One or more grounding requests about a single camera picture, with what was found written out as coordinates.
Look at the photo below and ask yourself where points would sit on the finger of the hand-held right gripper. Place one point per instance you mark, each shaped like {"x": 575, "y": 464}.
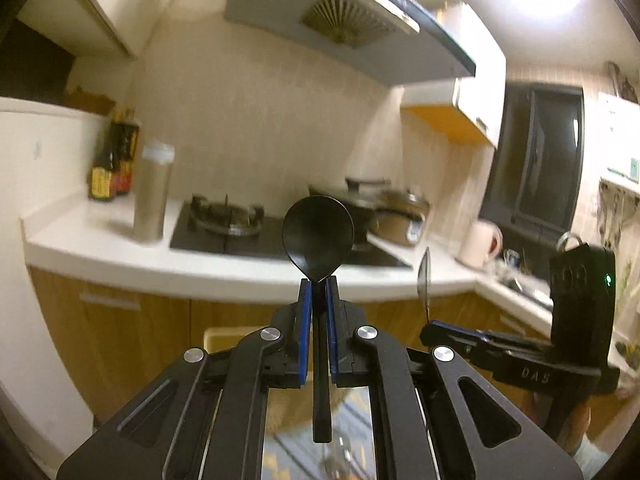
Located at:
{"x": 460, "y": 335}
{"x": 530, "y": 372}

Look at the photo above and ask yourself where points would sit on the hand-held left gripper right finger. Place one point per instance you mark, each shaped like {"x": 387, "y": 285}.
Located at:
{"x": 332, "y": 340}

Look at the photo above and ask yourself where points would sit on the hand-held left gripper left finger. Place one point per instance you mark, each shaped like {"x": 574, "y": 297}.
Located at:
{"x": 302, "y": 335}

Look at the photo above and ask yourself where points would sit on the translucent dark spoon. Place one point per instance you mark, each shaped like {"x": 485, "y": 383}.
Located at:
{"x": 424, "y": 280}

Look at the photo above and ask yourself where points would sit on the black plastic spoon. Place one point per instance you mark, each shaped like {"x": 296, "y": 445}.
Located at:
{"x": 317, "y": 235}

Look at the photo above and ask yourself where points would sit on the person's right forearm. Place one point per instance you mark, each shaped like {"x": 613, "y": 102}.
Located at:
{"x": 589, "y": 455}

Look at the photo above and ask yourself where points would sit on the steel kitchen sink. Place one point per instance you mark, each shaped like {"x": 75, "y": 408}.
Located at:
{"x": 525, "y": 287}

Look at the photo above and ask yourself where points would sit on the white electric kettle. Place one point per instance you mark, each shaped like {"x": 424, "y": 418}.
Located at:
{"x": 477, "y": 245}

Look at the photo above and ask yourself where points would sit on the black gas stove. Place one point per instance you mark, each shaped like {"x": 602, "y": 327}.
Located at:
{"x": 240, "y": 247}

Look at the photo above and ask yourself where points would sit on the blue patterned tablecloth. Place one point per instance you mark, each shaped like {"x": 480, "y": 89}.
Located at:
{"x": 295, "y": 460}

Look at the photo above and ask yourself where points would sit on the beige rice cooker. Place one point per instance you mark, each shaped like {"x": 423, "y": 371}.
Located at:
{"x": 400, "y": 220}

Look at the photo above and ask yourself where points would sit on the black wok with lid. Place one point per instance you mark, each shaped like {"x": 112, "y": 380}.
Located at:
{"x": 365, "y": 205}

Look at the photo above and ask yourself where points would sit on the dark kitchen window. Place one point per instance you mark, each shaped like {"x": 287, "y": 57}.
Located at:
{"x": 545, "y": 160}

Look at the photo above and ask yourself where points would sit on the wooden lower kitchen cabinets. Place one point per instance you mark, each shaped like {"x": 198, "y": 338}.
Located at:
{"x": 100, "y": 340}

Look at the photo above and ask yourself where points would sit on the steel thermos flask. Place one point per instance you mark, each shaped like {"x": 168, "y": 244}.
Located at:
{"x": 152, "y": 195}

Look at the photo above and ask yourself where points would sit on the white kitchen countertop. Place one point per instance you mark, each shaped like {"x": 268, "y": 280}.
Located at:
{"x": 90, "y": 230}

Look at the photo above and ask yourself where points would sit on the dark soy sauce bottle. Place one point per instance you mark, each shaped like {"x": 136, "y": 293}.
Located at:
{"x": 102, "y": 180}
{"x": 125, "y": 150}

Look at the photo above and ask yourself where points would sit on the white cabinet with orange underside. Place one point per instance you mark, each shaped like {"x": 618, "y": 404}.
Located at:
{"x": 480, "y": 70}

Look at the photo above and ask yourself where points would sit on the grey range hood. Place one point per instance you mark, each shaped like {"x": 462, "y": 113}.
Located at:
{"x": 320, "y": 45}

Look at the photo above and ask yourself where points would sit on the white refrigerator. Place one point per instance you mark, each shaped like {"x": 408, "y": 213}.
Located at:
{"x": 40, "y": 170}

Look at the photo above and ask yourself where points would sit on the wall rack with hanging tools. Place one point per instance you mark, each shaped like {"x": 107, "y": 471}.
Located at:
{"x": 610, "y": 210}

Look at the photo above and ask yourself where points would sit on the white wall water heater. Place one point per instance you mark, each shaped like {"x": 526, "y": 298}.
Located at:
{"x": 620, "y": 130}

